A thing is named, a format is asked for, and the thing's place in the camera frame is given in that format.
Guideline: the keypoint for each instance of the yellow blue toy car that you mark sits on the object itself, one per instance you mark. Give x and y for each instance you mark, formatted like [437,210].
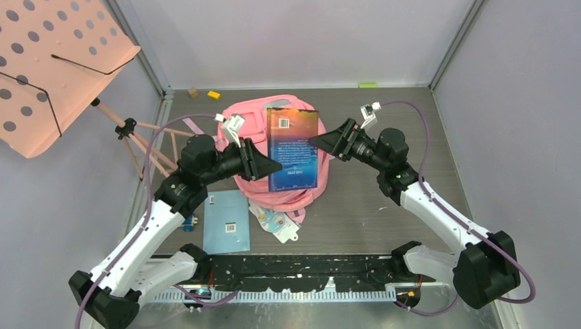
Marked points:
[189,224]

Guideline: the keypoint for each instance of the white slotted cable duct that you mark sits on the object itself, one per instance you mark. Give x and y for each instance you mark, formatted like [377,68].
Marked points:
[326,295]

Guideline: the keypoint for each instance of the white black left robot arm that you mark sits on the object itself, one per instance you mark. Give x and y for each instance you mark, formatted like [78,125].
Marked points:
[113,292]

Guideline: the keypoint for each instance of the dark blue orange book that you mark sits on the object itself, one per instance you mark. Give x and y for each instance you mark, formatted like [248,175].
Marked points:
[288,131]

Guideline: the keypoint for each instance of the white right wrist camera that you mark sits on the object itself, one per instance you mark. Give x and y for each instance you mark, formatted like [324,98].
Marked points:
[368,112]

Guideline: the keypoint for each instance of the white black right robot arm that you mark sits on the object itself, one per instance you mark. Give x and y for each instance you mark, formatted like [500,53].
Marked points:
[481,266]

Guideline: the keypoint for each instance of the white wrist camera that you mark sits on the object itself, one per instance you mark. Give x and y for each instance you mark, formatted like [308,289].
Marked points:
[229,128]
[368,112]

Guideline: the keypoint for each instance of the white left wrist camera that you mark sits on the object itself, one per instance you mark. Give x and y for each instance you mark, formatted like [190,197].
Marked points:
[229,128]

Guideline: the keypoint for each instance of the small wooden cube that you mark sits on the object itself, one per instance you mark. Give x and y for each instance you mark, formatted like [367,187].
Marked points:
[193,92]

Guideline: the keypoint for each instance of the light blue notebook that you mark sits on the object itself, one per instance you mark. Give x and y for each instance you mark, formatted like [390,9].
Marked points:
[226,223]

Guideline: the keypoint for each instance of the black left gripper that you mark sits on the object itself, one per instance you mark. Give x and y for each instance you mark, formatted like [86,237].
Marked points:
[253,164]

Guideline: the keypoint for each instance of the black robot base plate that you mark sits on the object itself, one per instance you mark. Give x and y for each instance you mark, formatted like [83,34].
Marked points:
[302,273]

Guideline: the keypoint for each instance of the small yellow block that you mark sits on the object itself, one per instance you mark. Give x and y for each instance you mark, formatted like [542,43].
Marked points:
[214,95]

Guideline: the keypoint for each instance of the packaged blue correction tape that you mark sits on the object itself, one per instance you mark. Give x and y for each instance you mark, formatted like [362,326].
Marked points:
[278,224]

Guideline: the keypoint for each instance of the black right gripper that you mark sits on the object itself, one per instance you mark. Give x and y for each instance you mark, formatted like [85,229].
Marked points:
[340,142]

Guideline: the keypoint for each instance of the pink perforated music stand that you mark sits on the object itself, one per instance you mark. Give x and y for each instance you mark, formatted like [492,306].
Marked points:
[57,57]

